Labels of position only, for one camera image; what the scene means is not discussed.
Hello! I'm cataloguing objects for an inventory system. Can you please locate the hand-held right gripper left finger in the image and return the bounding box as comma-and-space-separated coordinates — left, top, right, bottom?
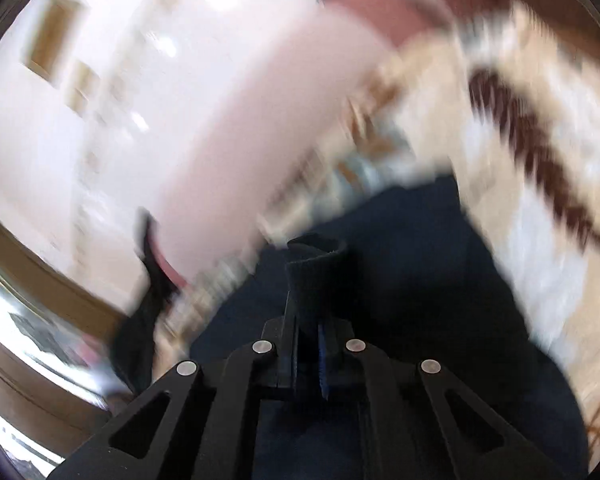
45, 305, 302, 480

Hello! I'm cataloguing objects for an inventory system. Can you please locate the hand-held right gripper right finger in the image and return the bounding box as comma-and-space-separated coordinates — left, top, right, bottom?
317, 316, 567, 480

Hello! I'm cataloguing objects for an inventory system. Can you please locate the navy blue garment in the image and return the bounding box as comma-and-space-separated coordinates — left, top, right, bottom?
190, 174, 592, 480

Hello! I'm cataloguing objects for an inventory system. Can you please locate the black cloth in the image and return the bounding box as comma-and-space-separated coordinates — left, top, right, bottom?
111, 207, 183, 397

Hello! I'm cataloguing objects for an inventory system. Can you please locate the pink mattress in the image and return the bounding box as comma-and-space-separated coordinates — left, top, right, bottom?
152, 7, 398, 283

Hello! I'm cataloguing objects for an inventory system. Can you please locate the leaf print blanket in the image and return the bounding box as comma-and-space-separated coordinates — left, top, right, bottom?
257, 0, 600, 463

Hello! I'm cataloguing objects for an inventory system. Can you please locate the wooden framed window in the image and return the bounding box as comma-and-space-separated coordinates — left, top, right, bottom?
0, 200, 133, 467

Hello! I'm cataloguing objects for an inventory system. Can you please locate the maroon headboard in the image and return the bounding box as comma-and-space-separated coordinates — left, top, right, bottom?
325, 0, 600, 63

